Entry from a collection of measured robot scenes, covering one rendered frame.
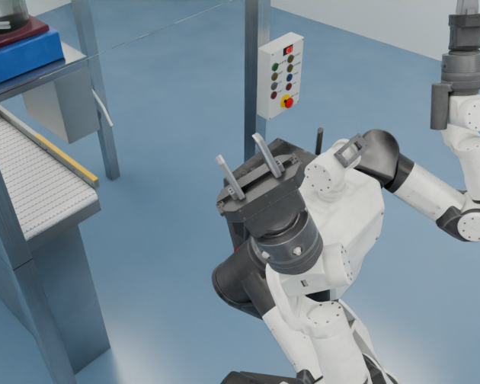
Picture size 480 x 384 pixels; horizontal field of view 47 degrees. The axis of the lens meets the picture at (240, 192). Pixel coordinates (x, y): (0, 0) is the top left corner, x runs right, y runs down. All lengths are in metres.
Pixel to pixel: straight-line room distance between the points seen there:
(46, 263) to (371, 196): 1.18
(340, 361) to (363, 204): 0.39
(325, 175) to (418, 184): 0.33
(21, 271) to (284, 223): 1.05
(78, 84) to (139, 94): 2.51
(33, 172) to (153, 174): 1.49
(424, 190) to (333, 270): 0.56
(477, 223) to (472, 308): 1.46
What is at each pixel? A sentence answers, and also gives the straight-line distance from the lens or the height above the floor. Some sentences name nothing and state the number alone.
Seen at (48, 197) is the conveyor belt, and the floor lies 0.94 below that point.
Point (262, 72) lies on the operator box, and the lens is 1.92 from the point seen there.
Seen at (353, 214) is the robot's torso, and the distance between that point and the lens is 1.16.
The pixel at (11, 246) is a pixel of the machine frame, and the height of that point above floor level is 0.98.
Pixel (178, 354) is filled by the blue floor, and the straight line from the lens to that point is 2.46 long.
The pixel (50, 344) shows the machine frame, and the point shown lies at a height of 0.53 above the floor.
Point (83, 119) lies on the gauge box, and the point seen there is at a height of 1.21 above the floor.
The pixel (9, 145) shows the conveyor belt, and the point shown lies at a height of 0.94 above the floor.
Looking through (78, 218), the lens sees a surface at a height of 0.85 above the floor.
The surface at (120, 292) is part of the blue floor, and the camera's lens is 2.70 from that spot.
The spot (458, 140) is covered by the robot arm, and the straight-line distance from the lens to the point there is 1.34.
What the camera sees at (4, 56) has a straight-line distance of 1.34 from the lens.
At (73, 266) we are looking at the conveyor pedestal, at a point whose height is 0.56.
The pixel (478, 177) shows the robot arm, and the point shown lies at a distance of 1.33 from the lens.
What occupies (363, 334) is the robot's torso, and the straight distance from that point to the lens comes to 1.56.
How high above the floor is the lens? 2.06
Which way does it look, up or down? 41 degrees down
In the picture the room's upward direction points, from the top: straight up
